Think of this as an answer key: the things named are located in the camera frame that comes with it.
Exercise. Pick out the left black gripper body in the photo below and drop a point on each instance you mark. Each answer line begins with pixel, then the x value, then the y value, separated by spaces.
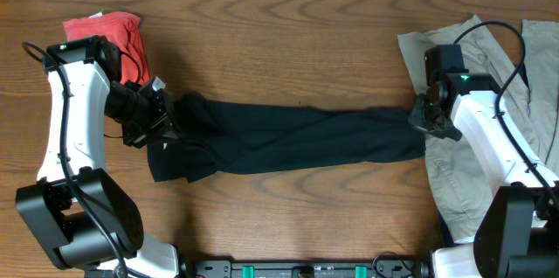
pixel 154 114

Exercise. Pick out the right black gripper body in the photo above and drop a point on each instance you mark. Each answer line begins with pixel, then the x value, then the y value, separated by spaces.
pixel 424 117

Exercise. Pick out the folded red t-shirt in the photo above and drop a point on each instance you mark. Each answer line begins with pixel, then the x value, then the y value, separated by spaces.
pixel 120 28

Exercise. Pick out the khaki trousers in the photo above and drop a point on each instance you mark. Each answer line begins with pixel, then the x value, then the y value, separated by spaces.
pixel 531 103

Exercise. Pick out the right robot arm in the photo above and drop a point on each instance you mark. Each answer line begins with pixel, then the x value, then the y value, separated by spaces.
pixel 518 237

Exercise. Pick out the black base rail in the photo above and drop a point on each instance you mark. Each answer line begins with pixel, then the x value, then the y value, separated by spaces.
pixel 387 266

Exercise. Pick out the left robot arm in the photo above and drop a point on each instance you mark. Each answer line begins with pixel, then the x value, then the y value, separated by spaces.
pixel 78 214

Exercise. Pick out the black t-shirt with logo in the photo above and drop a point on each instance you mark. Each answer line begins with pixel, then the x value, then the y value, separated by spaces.
pixel 251 139

